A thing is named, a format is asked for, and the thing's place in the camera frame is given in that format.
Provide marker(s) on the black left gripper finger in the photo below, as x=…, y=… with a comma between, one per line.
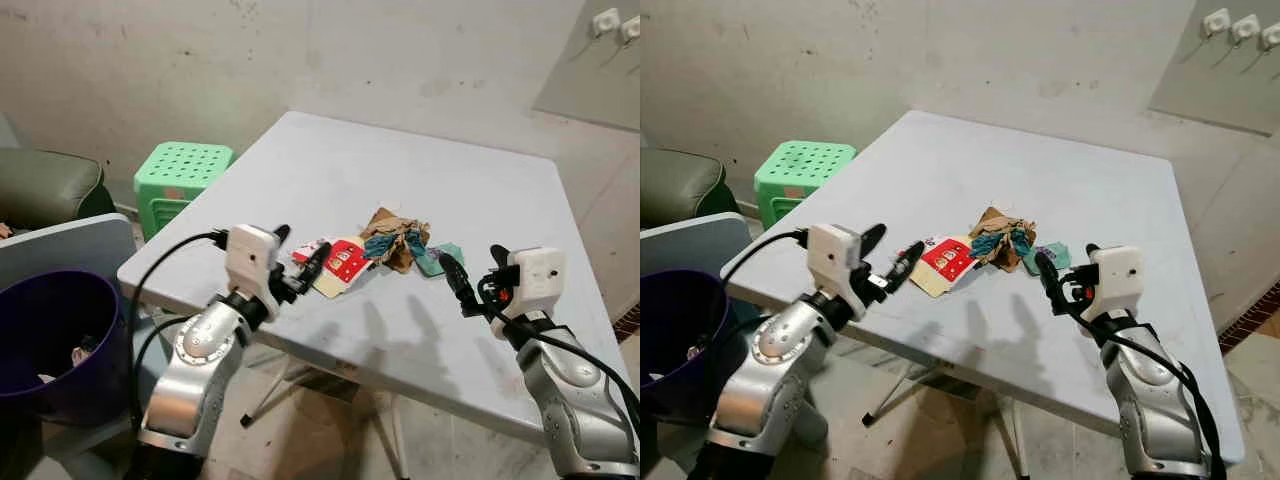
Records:
x=315, y=266
x=873, y=240
x=908, y=264
x=282, y=236

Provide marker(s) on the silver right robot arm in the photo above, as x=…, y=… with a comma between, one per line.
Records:
x=580, y=410
x=1150, y=410

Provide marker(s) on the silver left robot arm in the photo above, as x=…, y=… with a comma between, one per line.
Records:
x=775, y=375
x=200, y=370

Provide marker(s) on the purple rubbish bin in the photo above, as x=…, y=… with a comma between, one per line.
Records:
x=50, y=305
x=670, y=305

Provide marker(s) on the white paper trash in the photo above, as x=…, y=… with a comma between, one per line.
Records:
x=85, y=352
x=695, y=352

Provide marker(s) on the teal green packet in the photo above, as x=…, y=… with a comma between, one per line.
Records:
x=436, y=263
x=1035, y=260

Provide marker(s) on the beige paper card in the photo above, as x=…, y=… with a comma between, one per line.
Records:
x=330, y=285
x=930, y=285

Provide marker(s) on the red and white snack packet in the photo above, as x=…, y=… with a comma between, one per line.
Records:
x=945, y=260
x=348, y=260

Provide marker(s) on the crumpled brown paper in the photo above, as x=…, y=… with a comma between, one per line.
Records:
x=995, y=222
x=402, y=258

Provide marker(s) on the crumpled blue wrapper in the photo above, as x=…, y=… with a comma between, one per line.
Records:
x=380, y=244
x=985, y=243

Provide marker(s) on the grey folding table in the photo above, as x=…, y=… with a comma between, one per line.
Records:
x=1000, y=340
x=400, y=340

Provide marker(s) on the green plastic stool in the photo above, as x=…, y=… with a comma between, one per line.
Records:
x=185, y=165
x=805, y=165

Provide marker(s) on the dark green sofa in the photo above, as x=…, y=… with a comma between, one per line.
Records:
x=680, y=185
x=50, y=188

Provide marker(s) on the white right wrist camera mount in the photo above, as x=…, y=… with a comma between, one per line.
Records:
x=1117, y=278
x=540, y=280

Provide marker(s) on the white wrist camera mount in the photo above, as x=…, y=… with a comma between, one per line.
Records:
x=835, y=255
x=540, y=280
x=250, y=258
x=1117, y=278

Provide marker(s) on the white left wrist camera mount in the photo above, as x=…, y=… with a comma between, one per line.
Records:
x=250, y=258
x=835, y=255

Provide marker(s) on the grey wall panel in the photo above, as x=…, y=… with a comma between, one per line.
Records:
x=1215, y=85

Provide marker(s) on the white wall hook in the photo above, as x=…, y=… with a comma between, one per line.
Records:
x=631, y=28
x=605, y=22
x=1271, y=36
x=1245, y=28
x=1216, y=22

